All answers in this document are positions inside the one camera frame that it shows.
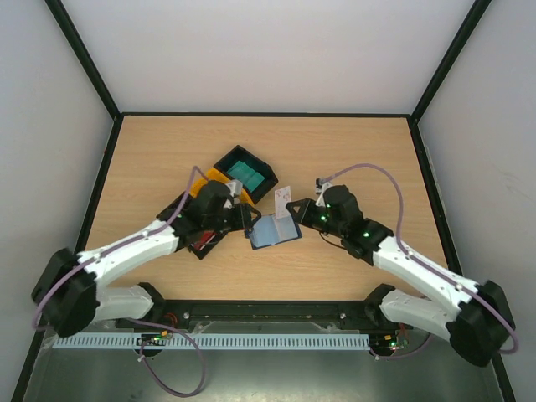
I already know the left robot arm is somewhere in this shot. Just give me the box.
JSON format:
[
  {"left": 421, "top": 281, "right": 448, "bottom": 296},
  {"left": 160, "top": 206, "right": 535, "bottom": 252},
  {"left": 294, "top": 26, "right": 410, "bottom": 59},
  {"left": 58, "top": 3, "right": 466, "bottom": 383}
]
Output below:
[{"left": 31, "top": 180, "right": 261, "bottom": 338}]

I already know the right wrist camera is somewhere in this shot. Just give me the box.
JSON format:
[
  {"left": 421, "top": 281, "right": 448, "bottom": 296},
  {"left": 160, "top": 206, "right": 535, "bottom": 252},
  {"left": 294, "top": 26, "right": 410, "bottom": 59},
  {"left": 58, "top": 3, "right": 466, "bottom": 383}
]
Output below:
[{"left": 315, "top": 178, "right": 332, "bottom": 207}]

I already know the black bin with red cards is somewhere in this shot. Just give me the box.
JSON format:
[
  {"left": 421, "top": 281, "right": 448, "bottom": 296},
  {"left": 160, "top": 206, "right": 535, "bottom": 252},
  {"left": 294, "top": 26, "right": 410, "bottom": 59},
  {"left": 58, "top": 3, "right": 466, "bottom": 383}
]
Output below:
[{"left": 171, "top": 195, "right": 226, "bottom": 260}]

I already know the red white card stack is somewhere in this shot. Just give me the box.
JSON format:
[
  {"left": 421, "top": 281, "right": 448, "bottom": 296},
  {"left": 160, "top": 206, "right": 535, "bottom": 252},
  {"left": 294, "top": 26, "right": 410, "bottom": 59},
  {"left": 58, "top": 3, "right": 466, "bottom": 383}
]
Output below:
[{"left": 192, "top": 232, "right": 221, "bottom": 250}]

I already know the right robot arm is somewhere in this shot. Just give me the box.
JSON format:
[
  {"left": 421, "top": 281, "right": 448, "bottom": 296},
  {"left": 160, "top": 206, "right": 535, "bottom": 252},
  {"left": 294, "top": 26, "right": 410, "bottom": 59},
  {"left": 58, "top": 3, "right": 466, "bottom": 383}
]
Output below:
[{"left": 286, "top": 184, "right": 515, "bottom": 367}]

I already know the teal card stack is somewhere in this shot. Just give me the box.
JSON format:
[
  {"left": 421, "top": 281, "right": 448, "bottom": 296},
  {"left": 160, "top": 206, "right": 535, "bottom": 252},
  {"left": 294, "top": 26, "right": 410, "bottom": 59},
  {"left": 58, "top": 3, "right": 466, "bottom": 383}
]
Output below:
[{"left": 228, "top": 161, "right": 265, "bottom": 192}]

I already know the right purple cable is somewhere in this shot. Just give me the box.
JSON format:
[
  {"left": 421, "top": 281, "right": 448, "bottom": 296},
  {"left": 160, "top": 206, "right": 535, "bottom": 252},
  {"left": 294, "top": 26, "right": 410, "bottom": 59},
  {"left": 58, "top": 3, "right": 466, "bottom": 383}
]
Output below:
[{"left": 324, "top": 162, "right": 520, "bottom": 362}]

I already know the white slotted cable duct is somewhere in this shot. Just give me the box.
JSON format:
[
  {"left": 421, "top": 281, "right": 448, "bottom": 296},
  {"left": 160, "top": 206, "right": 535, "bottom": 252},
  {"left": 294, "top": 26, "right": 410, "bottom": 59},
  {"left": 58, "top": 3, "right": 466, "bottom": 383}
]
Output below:
[{"left": 52, "top": 332, "right": 369, "bottom": 351}]

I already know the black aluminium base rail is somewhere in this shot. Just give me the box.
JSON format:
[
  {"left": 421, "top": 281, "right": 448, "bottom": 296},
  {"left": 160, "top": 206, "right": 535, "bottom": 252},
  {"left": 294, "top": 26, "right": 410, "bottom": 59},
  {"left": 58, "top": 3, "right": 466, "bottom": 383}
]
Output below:
[{"left": 116, "top": 300, "right": 418, "bottom": 332}]

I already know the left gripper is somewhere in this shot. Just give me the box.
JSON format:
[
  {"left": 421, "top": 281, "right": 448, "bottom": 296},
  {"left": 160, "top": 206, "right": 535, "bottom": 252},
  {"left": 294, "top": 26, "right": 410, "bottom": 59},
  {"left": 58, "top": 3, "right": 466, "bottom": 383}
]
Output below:
[{"left": 204, "top": 204, "right": 262, "bottom": 234}]

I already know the yellow card bin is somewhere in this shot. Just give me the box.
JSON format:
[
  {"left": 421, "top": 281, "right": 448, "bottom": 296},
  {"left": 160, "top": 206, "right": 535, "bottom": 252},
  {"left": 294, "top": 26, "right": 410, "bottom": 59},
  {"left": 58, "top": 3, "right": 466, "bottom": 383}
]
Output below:
[{"left": 189, "top": 167, "right": 255, "bottom": 206}]

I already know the dark blue card holder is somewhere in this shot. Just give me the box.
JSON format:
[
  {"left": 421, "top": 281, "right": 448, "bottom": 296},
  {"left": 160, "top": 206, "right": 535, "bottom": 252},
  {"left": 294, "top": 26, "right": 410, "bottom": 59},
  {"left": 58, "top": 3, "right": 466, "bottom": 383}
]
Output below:
[{"left": 245, "top": 214, "right": 302, "bottom": 250}]

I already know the black bin with teal cards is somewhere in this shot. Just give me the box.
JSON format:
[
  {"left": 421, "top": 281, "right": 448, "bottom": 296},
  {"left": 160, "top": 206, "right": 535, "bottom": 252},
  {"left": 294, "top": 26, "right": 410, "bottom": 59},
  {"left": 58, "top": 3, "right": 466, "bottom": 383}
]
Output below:
[{"left": 214, "top": 145, "right": 279, "bottom": 205}]

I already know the white VIP card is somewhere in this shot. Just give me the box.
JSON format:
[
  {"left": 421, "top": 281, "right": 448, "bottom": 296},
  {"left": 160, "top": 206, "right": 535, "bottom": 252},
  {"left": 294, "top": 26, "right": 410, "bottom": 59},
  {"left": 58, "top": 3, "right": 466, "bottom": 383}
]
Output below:
[{"left": 274, "top": 186, "right": 291, "bottom": 220}]

